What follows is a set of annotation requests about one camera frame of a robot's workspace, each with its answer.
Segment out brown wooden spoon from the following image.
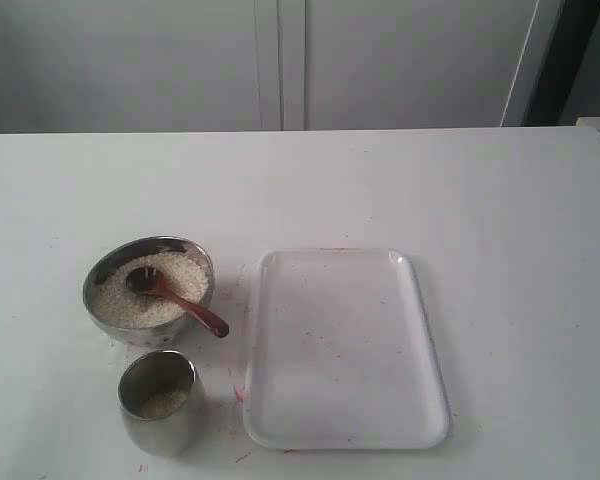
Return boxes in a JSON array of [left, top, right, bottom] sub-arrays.
[[125, 266, 230, 338]]

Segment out steel bowl of rice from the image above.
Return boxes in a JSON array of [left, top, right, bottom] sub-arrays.
[[82, 236, 215, 348]]

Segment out small steel cup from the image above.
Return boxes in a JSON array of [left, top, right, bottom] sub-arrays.
[[117, 350, 205, 457]]

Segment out white plastic tray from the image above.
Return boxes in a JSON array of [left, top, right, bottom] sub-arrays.
[[243, 248, 450, 450]]

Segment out white cabinet doors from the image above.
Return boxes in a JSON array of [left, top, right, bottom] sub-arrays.
[[0, 1, 561, 133]]

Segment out dark vertical post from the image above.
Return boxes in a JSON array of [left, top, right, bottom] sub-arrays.
[[522, 0, 600, 127]]

